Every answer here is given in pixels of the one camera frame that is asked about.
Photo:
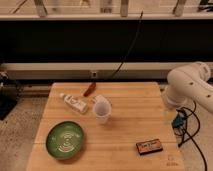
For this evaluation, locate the black orange eraser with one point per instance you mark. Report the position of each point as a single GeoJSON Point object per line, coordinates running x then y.
{"type": "Point", "coordinates": [148, 147]}

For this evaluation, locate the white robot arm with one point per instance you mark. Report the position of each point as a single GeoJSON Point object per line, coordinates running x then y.
{"type": "Point", "coordinates": [189, 82]}

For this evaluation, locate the clear plastic measuring cup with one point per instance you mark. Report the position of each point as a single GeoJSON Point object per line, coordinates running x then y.
{"type": "Point", "coordinates": [102, 109]}

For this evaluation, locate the white plastic bottle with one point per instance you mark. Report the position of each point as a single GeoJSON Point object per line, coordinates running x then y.
{"type": "Point", "coordinates": [75, 103]}

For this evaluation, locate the green ceramic bowl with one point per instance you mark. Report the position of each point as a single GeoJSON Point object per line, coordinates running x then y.
{"type": "Point", "coordinates": [65, 140]}

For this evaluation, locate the blue connector box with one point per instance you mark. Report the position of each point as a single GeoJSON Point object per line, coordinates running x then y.
{"type": "Point", "coordinates": [178, 121]}

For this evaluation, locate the black equipment at left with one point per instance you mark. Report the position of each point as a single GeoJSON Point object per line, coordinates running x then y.
{"type": "Point", "coordinates": [8, 100]}

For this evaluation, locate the red-brown handled tool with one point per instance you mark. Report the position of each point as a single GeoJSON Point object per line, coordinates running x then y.
{"type": "Point", "coordinates": [90, 89]}

